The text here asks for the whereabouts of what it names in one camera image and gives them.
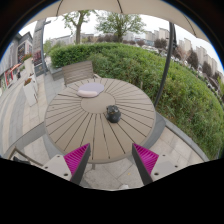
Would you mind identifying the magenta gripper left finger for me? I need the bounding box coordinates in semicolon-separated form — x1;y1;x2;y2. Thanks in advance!
43;143;92;186

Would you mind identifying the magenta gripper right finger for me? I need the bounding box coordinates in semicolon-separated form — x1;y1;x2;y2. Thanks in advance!
131;142;183;186

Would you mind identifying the round slatted patio table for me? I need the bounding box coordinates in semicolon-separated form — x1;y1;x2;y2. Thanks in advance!
44;78;156;164

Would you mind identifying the green hedge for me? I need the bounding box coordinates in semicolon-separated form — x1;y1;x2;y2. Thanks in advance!
50;43;224;159

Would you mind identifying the white planter box with flowers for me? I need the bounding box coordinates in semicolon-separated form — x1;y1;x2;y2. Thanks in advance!
23;78;38;106

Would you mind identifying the grey slatted patio chair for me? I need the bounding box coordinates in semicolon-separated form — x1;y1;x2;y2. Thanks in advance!
62;61;98;85

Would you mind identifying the white tall planter far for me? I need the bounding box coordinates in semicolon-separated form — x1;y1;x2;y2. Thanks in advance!
22;53;34;76

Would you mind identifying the dark curved umbrella pole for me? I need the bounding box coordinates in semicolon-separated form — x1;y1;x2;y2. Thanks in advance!
154;22;176;108

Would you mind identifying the beige patio umbrella canopy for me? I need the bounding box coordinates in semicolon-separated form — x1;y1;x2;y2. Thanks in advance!
25;0;209;41

